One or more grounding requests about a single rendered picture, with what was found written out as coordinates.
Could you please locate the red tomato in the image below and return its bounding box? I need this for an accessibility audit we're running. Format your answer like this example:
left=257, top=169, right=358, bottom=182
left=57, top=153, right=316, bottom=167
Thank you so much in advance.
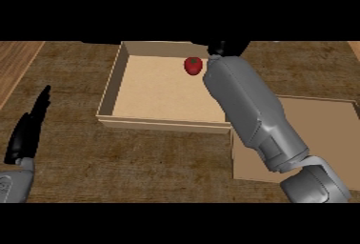
left=184, top=56, right=204, bottom=76

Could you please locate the pale wooden tray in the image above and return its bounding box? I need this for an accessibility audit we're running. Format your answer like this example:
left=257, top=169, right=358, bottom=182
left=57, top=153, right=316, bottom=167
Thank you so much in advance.
left=97, top=41, right=234, bottom=134

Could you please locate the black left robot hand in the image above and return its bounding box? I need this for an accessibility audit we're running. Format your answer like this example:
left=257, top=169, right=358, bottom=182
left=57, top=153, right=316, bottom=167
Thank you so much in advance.
left=4, top=84, right=52, bottom=165

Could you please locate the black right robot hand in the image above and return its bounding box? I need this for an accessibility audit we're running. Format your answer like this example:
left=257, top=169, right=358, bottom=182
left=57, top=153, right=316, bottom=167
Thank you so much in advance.
left=206, top=41, right=253, bottom=57

